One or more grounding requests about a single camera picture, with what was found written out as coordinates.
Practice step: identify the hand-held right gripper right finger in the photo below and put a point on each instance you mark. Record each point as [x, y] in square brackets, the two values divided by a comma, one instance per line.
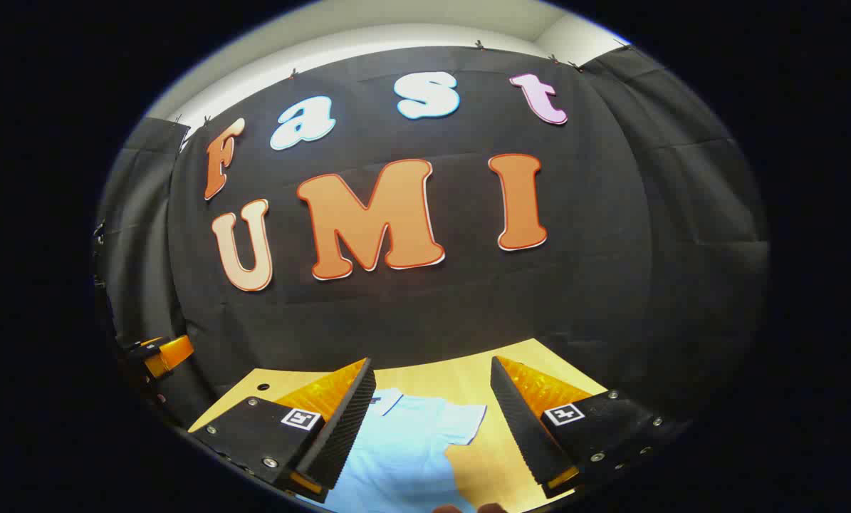
[521, 427]

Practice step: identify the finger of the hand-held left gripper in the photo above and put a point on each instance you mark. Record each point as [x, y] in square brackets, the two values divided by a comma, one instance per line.
[170, 354]

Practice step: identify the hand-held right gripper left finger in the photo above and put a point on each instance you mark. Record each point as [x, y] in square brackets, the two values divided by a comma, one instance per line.
[343, 434]

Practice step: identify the light blue T-shirt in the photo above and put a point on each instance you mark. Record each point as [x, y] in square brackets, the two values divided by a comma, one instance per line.
[404, 456]

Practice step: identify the black backdrop cloth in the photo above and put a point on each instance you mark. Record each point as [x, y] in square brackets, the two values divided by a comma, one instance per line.
[468, 306]

